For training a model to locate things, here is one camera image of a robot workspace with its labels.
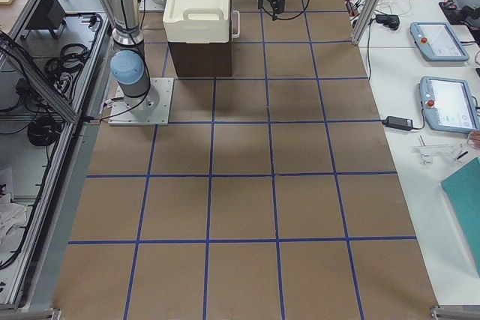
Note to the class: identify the teach pendant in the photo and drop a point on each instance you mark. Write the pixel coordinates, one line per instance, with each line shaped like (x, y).
(437, 41)
(448, 104)

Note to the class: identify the dark wooden drawer box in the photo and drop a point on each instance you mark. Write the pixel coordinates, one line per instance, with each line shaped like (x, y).
(201, 44)

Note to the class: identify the upper teach pendant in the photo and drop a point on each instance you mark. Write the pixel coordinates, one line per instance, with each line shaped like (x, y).
(437, 41)

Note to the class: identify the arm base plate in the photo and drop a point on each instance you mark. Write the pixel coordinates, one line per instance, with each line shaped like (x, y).
(153, 110)

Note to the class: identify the white plastic tray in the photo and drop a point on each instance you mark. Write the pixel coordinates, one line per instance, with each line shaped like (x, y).
(198, 9)

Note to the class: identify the black power adapter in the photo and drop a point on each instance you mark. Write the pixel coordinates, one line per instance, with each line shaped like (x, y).
(398, 123)

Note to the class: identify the lower teach pendant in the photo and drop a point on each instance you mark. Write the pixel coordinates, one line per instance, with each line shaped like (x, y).
(448, 104)

